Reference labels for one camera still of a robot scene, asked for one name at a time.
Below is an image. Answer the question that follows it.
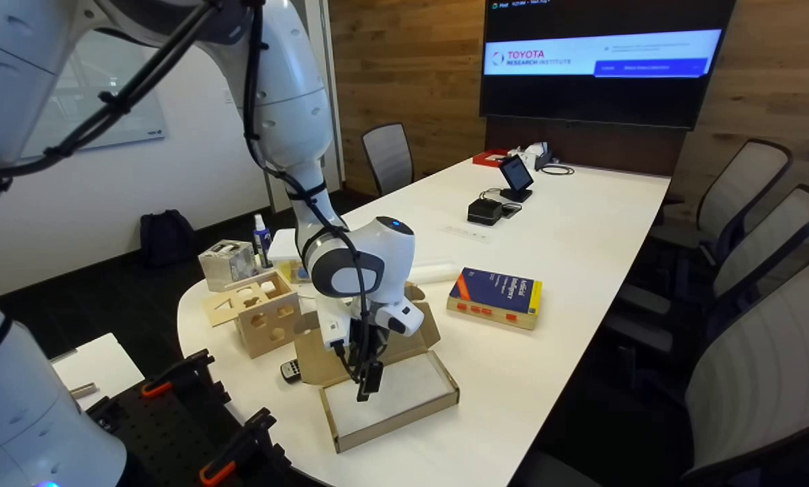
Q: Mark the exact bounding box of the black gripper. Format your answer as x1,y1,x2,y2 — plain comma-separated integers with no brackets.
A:
341,313,391,403

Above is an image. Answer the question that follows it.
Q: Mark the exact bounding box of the open brown cardboard box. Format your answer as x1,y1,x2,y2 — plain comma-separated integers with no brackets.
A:
294,300,464,457

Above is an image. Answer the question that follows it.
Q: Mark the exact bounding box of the wooden shape sorter box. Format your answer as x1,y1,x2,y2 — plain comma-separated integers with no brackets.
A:
233,267,306,361

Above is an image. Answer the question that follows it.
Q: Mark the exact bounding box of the blue and orange book box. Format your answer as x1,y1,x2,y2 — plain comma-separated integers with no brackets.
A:
445,265,548,333

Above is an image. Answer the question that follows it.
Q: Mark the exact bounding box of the white flat box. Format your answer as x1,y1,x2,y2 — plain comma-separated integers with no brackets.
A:
266,225,304,265

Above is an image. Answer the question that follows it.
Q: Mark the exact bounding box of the small black box device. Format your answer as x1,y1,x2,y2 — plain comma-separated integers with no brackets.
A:
467,195,507,227

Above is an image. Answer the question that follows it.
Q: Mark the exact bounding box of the black clamp orange tip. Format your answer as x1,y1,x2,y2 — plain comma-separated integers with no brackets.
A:
139,345,216,405
196,405,283,487

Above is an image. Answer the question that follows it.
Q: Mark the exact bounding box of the blue white spray bottle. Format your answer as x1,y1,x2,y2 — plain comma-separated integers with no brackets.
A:
249,210,276,269

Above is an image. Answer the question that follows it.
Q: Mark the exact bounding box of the small white open container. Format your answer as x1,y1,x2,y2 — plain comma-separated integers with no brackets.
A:
196,238,264,294

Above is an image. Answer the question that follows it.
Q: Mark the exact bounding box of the black perforated mounting board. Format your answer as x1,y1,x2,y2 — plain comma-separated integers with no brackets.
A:
84,357,331,487

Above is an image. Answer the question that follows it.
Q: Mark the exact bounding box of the grey mesh office chair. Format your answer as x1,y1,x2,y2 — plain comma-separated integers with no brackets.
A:
605,183,809,361
661,138,795,265
521,259,809,487
360,121,417,196

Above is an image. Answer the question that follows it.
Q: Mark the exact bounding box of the black bag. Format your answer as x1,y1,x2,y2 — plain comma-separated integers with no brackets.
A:
139,209,197,269

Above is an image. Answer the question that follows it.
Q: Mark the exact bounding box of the red flat item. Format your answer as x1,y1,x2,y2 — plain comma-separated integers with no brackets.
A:
472,146,511,169

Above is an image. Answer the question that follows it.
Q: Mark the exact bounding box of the black tablet on stand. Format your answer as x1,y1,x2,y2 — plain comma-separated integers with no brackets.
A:
499,152,538,204

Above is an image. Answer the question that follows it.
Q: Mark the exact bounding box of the white low platform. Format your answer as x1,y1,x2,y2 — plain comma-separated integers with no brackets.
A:
49,330,146,414

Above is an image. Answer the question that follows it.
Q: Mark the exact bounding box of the glass whiteboard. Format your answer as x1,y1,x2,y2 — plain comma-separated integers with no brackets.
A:
20,29,169,163

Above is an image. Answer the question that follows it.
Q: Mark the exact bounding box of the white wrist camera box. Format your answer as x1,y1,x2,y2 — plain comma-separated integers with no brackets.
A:
314,302,356,351

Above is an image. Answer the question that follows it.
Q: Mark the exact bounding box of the white device with cable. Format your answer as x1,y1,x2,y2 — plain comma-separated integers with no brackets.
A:
514,138,579,177

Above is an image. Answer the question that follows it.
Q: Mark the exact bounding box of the grey door frame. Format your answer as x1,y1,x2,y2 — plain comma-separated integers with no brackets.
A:
306,0,344,186

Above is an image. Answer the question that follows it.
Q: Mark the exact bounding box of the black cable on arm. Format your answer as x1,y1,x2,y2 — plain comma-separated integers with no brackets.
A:
0,0,383,353

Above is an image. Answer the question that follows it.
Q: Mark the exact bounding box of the wall mounted TV screen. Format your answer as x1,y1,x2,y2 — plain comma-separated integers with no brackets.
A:
479,0,740,129

